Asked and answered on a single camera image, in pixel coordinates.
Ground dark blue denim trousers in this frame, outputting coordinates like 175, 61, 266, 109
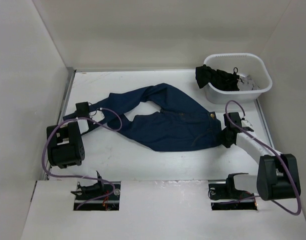
63, 82, 222, 153

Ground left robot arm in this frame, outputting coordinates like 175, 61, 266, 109
42, 102, 104, 169

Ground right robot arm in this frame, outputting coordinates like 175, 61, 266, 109
220, 112, 301, 201

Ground grey white garment in basket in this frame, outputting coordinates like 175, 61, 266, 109
237, 75, 260, 91

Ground black garment in basket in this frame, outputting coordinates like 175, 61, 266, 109
195, 64, 240, 92

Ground white plastic laundry basket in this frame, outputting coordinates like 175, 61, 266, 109
204, 53, 273, 105

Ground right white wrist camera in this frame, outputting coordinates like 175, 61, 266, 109
241, 116, 253, 128

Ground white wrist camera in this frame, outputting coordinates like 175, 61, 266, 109
241, 116, 253, 128
92, 110, 105, 122

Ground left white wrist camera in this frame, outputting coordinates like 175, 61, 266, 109
92, 110, 105, 122

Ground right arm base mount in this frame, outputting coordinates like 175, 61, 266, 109
208, 173, 257, 211

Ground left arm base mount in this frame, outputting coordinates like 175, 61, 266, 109
71, 180, 121, 212

